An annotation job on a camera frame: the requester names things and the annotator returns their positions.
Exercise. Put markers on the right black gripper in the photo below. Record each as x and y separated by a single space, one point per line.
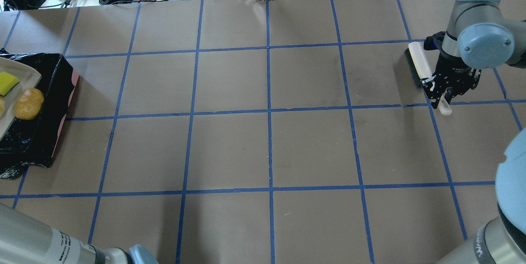
450 68

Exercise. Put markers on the white hand brush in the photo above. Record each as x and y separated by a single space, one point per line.
425 73

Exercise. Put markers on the beige plastic dustpan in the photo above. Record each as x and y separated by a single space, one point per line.
28 78

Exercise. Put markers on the brown potato-like bread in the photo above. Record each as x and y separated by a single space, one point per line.
29 104

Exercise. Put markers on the yellow sponge piece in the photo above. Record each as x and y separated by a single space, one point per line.
7 82

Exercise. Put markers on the croissant-shaped bread piece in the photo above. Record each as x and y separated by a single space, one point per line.
2 106

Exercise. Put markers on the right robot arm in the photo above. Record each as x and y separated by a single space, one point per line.
479 37

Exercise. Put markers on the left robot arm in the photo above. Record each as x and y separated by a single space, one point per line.
24 240

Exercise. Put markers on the bin with black bag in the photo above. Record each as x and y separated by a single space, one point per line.
32 142

